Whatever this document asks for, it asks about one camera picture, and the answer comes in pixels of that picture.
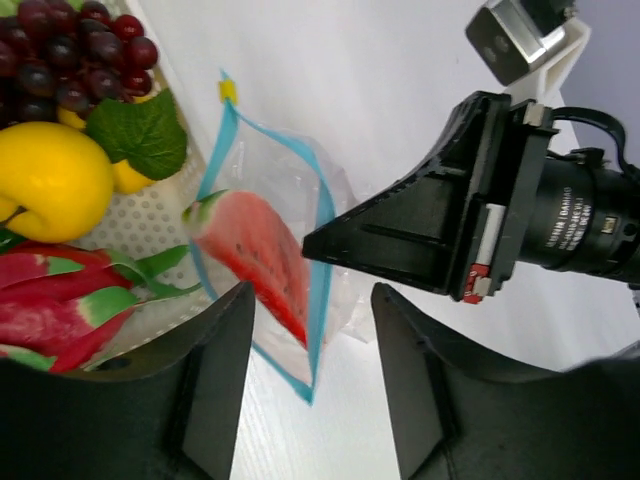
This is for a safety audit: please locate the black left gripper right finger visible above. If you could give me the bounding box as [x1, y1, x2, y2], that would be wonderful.
[371, 283, 639, 479]

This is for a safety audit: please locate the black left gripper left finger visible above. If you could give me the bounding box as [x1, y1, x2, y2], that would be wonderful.
[1, 283, 255, 479]

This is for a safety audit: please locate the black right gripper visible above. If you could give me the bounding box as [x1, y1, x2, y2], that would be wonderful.
[302, 91, 557, 303]

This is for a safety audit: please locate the clear zip bag blue zipper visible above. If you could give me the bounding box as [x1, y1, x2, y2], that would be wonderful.
[182, 73, 363, 403]

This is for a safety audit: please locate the red watermelon slice toy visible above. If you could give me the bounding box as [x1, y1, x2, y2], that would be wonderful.
[182, 189, 311, 346]

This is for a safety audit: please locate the yellow lemon toy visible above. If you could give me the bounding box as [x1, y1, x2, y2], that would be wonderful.
[1, 122, 114, 243]

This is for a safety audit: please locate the red dragon fruit toy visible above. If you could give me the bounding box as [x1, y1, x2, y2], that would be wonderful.
[1, 242, 201, 373]

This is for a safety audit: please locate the white perforated plastic basket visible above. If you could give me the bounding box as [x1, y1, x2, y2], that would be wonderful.
[75, 1, 211, 371]

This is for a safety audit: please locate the green fabric grape leaf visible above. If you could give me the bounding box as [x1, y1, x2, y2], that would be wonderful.
[85, 89, 188, 181]

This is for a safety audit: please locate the dark purple grape bunch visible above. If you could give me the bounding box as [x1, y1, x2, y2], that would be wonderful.
[1, 1, 159, 129]

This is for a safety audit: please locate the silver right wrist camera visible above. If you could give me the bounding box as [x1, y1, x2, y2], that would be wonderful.
[465, 0, 576, 87]

